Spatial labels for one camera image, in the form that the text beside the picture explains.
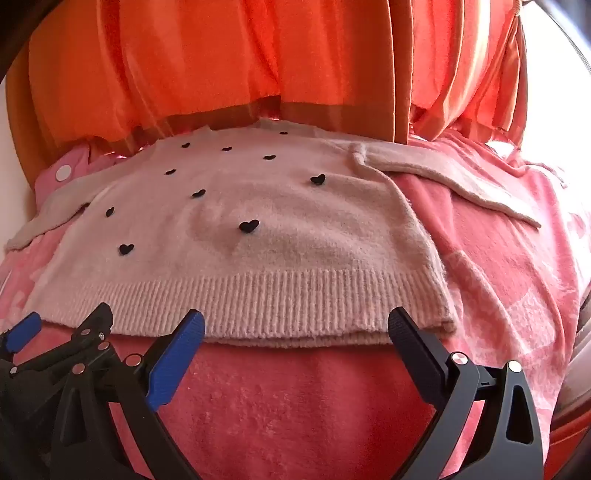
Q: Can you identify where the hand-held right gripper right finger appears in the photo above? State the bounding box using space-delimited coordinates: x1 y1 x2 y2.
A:
387 306 546 480

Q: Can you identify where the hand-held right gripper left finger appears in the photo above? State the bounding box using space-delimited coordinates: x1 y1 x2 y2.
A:
50 310 206 480

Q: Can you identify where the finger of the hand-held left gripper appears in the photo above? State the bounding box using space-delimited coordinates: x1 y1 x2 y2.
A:
0 311 43 359
69 302 115 358

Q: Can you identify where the pale pink heart-dotted sweater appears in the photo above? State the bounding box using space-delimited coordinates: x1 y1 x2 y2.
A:
6 117 542 348

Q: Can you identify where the pink fleece blanket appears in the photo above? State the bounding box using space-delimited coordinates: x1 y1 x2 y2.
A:
0 131 583 480

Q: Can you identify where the orange curtain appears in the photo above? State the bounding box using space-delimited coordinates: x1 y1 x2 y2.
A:
7 0 532 178

